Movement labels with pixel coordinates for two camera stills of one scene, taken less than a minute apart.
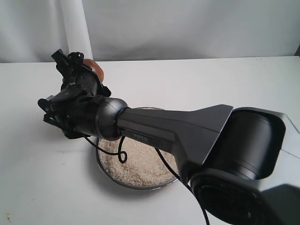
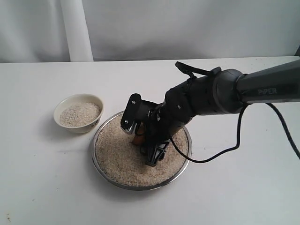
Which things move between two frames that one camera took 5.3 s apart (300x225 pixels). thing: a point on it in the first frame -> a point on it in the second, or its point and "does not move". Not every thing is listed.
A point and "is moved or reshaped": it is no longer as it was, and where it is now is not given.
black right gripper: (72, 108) -> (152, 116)
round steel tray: (145, 168) does not move
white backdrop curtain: (31, 31) does not move
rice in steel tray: (144, 166) does not move
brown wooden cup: (95, 67) is moved or reshaped
